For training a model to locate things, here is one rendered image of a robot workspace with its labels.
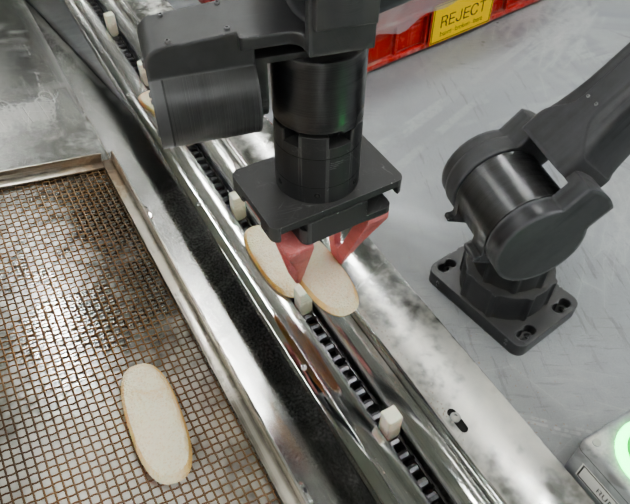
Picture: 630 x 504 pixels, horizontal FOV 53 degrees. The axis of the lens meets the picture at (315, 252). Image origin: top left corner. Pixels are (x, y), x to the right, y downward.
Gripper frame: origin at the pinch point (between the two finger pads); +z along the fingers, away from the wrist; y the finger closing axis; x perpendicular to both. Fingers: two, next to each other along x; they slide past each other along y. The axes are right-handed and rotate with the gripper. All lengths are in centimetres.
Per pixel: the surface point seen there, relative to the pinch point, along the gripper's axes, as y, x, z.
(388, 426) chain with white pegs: 0.6, 12.1, 6.7
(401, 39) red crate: -33.9, -35.1, 8.1
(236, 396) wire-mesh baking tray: 9.9, 5.4, 4.3
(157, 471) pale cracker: 17.0, 8.7, 2.5
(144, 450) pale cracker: 17.2, 6.9, 2.4
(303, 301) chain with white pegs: 0.2, -1.8, 7.2
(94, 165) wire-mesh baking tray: 11.3, -25.0, 4.0
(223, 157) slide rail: -2.2, -24.6, 8.3
